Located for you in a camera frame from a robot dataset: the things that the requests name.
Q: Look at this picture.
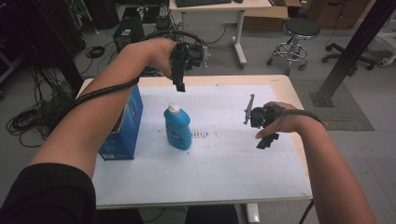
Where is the person's black sleeve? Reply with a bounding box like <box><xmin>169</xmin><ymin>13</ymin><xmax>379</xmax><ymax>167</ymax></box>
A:
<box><xmin>0</xmin><ymin>162</ymin><xmax>97</xmax><ymax>224</ymax></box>

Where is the thick black corrugated cable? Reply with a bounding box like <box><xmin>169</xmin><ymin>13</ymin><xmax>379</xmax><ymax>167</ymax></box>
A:
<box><xmin>46</xmin><ymin>29</ymin><xmax>207</xmax><ymax>138</ymax></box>

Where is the blue cardboard box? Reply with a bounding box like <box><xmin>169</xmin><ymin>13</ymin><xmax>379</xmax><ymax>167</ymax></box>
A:
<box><xmin>98</xmin><ymin>84</ymin><xmax>144</xmax><ymax>161</ymax></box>

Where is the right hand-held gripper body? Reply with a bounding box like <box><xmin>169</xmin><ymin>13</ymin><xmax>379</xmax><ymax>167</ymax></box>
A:
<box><xmin>243</xmin><ymin>93</ymin><xmax>277</xmax><ymax>130</ymax></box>

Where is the person's right hand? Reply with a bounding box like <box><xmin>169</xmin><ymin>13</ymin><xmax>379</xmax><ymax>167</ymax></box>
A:
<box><xmin>254</xmin><ymin>101</ymin><xmax>307</xmax><ymax>140</ymax></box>

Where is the grey floor mat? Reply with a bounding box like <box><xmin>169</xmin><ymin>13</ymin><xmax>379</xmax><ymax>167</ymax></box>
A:
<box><xmin>290</xmin><ymin>77</ymin><xmax>375</xmax><ymax>133</ymax></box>

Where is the person's left hand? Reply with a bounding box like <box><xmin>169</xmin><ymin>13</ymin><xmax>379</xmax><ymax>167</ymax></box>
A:
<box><xmin>136</xmin><ymin>37</ymin><xmax>177</xmax><ymax>79</ymax></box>

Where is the white desk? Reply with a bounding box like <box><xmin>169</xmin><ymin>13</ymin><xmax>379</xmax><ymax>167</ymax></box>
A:
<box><xmin>169</xmin><ymin>0</ymin><xmax>274</xmax><ymax>70</ymax></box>

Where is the white table leg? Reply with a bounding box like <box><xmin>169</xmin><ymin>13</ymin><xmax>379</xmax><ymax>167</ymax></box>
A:
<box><xmin>246</xmin><ymin>203</ymin><xmax>261</xmax><ymax>224</ymax></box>

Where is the black round stool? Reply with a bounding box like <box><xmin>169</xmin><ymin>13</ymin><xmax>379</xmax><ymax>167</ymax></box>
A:
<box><xmin>266</xmin><ymin>17</ymin><xmax>321</xmax><ymax>77</ymax></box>

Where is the small black computer case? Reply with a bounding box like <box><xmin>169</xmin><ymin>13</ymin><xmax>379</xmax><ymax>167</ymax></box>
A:
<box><xmin>155</xmin><ymin>15</ymin><xmax>176</xmax><ymax>32</ymax></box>

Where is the loose black cable bundle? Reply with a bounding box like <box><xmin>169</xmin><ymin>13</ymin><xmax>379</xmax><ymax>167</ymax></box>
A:
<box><xmin>5</xmin><ymin>66</ymin><xmax>76</xmax><ymax>147</ymax></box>

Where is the blue detergent bottle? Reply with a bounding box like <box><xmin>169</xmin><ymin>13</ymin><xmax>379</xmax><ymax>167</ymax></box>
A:
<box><xmin>163</xmin><ymin>102</ymin><xmax>193</xmax><ymax>151</ymax></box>

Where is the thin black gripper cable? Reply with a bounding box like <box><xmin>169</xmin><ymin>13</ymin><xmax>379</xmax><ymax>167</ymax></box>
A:
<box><xmin>275</xmin><ymin>108</ymin><xmax>327</xmax><ymax>224</ymax></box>

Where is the white paper table mat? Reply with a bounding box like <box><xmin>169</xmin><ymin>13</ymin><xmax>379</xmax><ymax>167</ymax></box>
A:
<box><xmin>92</xmin><ymin>83</ymin><xmax>313</xmax><ymax>206</ymax></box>

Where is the open brown cardboard box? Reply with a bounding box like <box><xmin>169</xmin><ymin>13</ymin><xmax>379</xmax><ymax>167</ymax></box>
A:
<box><xmin>242</xmin><ymin>0</ymin><xmax>303</xmax><ymax>32</ymax></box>

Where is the black metal post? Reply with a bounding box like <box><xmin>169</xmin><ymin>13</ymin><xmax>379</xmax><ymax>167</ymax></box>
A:
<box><xmin>309</xmin><ymin>0</ymin><xmax>396</xmax><ymax>108</ymax></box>

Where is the black office chair base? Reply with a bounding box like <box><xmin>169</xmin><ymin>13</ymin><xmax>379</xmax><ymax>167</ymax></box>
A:
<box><xmin>321</xmin><ymin>42</ymin><xmax>377</xmax><ymax>77</ymax></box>

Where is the coiled black cable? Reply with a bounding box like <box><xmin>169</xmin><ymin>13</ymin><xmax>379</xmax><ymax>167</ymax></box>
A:
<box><xmin>84</xmin><ymin>45</ymin><xmax>106</xmax><ymax>60</ymax></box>

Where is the black computer tower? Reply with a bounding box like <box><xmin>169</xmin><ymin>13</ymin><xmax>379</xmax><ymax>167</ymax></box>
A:
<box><xmin>112</xmin><ymin>16</ymin><xmax>148</xmax><ymax>54</ymax></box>

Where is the black keyboard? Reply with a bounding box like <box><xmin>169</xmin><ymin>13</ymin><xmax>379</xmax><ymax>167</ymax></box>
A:
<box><xmin>175</xmin><ymin>0</ymin><xmax>233</xmax><ymax>8</ymax></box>

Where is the white metal stand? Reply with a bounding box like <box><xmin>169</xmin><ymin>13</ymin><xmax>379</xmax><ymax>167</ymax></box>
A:
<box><xmin>375</xmin><ymin>18</ymin><xmax>396</xmax><ymax>68</ymax></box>

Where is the black equipment case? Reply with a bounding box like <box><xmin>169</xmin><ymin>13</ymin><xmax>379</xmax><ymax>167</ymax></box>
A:
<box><xmin>83</xmin><ymin>0</ymin><xmax>120</xmax><ymax>31</ymax></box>

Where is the large brown cardboard box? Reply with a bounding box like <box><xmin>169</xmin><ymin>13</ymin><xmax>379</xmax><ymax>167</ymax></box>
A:
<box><xmin>303</xmin><ymin>0</ymin><xmax>373</xmax><ymax>31</ymax></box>

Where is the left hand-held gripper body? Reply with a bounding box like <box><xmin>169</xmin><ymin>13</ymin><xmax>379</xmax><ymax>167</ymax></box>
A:
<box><xmin>170</xmin><ymin>41</ymin><xmax>210</xmax><ymax>71</ymax></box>

